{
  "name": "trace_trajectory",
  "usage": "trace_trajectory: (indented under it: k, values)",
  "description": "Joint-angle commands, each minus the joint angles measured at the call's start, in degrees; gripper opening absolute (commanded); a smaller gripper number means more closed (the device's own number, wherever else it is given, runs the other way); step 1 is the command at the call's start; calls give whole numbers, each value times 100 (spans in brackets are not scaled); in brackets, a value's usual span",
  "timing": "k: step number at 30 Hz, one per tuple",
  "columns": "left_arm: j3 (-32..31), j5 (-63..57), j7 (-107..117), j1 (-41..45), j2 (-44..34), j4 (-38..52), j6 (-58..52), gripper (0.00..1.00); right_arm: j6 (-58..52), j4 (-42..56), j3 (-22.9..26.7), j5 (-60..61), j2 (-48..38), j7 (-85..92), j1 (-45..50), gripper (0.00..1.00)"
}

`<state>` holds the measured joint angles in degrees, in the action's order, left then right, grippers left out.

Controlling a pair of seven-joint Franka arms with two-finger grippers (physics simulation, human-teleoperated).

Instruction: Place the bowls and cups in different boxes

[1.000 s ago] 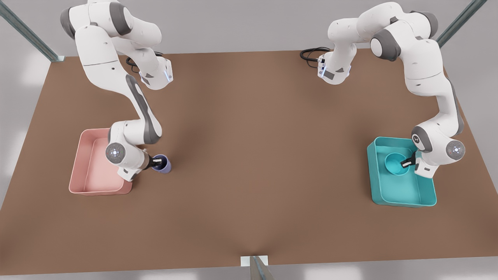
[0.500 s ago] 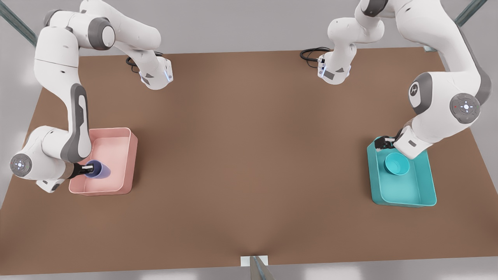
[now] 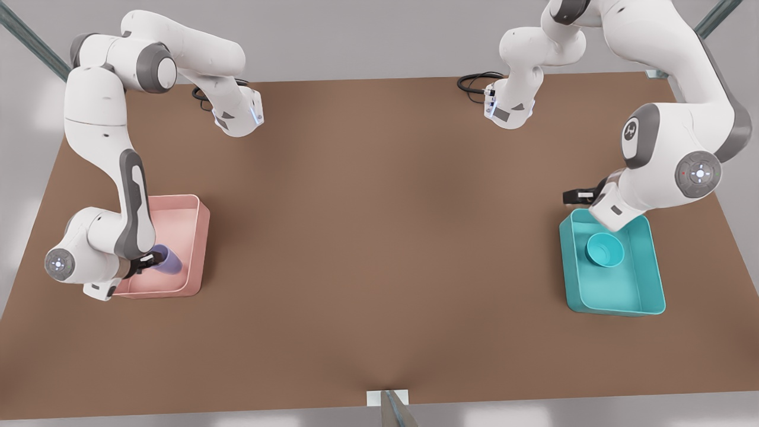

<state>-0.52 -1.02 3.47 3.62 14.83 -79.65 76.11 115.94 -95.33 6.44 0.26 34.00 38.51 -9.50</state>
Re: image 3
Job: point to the purple cup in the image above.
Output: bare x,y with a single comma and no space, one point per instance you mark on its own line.
168,261

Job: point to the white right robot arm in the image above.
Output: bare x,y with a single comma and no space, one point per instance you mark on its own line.
95,127

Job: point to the teal bowl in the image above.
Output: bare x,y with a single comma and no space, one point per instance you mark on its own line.
605,250

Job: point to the teal plastic box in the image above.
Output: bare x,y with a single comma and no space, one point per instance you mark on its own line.
622,284

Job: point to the silver frame post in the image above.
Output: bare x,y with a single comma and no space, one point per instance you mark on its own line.
708,24
32,41
394,410

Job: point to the pink plastic box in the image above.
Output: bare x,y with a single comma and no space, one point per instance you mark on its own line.
188,237

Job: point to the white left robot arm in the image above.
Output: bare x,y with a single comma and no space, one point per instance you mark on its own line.
664,112

